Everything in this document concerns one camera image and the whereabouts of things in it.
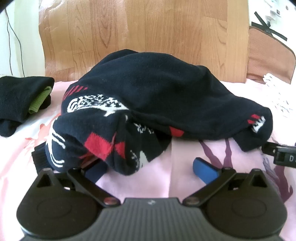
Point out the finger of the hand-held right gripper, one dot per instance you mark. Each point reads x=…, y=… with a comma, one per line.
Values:
x=283, y=155

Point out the black garment with green lining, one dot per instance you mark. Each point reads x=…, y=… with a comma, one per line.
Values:
x=18, y=97

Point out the white garment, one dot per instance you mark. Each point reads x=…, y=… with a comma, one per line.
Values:
x=281, y=97

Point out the brown padded cushion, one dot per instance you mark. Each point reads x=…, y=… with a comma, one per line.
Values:
x=266, y=55

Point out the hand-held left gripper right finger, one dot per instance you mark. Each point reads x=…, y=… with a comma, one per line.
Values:
x=204, y=170

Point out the wooden headboard panel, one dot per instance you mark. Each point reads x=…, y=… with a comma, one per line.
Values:
x=150, y=30

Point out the black tape cross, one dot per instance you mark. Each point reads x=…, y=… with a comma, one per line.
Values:
x=268, y=26

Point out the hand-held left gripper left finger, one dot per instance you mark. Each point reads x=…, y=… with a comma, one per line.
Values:
x=94, y=174

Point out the pink printed bedsheet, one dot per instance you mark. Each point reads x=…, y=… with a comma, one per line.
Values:
x=148, y=160

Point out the navy patterned knit sweater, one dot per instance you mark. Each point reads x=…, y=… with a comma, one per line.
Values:
x=161, y=92

